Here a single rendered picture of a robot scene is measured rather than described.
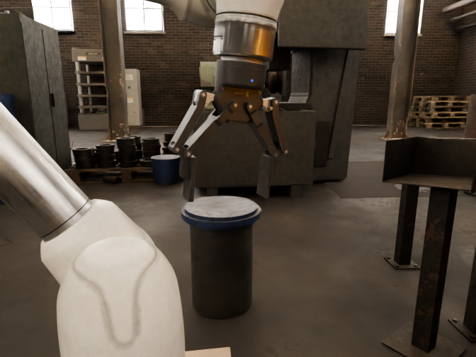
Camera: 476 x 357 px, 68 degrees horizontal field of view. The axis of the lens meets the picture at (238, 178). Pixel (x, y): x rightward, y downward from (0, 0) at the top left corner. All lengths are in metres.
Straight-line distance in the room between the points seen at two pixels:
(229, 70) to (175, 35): 10.25
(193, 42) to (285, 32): 7.61
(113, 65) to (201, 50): 3.87
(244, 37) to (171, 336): 0.41
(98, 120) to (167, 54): 2.66
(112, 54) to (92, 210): 6.77
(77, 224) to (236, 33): 0.39
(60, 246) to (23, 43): 2.97
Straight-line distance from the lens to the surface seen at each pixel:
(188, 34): 10.73
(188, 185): 0.55
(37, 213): 0.65
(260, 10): 0.53
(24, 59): 3.51
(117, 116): 7.34
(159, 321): 0.48
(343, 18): 3.43
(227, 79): 0.53
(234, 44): 0.52
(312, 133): 3.07
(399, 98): 7.94
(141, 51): 10.85
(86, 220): 0.64
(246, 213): 1.34
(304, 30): 3.27
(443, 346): 1.55
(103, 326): 0.47
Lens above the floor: 0.86
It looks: 13 degrees down
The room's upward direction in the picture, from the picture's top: straight up
